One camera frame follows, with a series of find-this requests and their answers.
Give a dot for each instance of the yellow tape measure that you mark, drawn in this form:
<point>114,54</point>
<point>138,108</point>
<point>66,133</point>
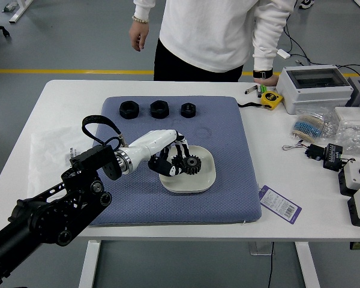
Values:
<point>271,100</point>

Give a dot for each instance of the person's left forearm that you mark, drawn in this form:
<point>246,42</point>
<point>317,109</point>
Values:
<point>267,45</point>

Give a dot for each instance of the person's right hand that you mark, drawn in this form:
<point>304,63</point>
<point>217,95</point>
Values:
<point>139,34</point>

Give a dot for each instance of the green white markers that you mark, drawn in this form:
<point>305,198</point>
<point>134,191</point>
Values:
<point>262,88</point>

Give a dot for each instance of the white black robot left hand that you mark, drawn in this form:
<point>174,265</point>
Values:
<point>156,141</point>

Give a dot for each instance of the grey under-table bracket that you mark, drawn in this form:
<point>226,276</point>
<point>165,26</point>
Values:
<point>259,249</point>

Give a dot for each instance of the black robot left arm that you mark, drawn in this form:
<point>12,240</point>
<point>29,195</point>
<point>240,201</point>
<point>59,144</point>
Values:
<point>48,216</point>

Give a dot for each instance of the person's right forearm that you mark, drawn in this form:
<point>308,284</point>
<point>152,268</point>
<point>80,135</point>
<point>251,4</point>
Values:
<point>144,7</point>

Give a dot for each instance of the white square plate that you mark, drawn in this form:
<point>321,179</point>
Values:
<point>204,180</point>

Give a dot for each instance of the blue-grey cushion mat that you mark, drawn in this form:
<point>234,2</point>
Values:
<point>168,210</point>

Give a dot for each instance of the white power adapter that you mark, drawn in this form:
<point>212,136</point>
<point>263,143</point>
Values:
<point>284,54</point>

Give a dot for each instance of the large black hex nut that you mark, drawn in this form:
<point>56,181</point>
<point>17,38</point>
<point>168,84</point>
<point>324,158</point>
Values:
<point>159,109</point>
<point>129,110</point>

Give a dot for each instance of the small black gear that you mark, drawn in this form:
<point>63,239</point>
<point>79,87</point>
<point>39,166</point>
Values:
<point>177,160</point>

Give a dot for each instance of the small black hex nut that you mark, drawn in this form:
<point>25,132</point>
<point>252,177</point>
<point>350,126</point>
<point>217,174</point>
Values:
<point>188,110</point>

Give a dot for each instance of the bag of blue resistors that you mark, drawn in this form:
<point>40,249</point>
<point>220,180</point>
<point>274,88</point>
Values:
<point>310,124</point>

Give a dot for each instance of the grey electrical enclosure box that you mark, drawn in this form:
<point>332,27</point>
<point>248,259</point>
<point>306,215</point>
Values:
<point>312,96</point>

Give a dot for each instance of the small silver tool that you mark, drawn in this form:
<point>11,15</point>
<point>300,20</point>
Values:
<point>251,90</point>

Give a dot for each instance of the person's left hand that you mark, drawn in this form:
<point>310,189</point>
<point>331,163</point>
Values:
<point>267,81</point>

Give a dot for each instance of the purple paper tag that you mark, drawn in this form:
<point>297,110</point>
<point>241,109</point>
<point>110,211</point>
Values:
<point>280,205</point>

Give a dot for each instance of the person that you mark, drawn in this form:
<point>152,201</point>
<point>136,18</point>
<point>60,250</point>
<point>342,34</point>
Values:
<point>210,30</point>
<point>306,3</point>

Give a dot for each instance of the small white box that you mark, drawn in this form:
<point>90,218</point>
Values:
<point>351,115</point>

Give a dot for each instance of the black electronic module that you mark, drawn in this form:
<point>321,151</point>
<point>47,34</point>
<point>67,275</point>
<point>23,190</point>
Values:
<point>333,157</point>

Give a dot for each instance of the clear bag of screws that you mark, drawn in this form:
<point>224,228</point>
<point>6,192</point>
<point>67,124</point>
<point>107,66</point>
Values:
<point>355,138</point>

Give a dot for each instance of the blue button control box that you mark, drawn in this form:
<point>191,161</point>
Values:
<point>355,180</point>

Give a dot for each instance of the big black gear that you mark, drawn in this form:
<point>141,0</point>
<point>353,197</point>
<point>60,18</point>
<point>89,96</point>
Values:
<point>194,164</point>

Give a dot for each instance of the small grey metal bracket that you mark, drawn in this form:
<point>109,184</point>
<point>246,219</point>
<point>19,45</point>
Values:
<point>9,6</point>

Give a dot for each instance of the white table leg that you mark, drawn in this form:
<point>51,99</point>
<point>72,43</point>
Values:
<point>89,264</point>
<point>307,264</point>

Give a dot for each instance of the black wrist watch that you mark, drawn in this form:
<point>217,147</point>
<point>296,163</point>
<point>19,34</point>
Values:
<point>262,73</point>

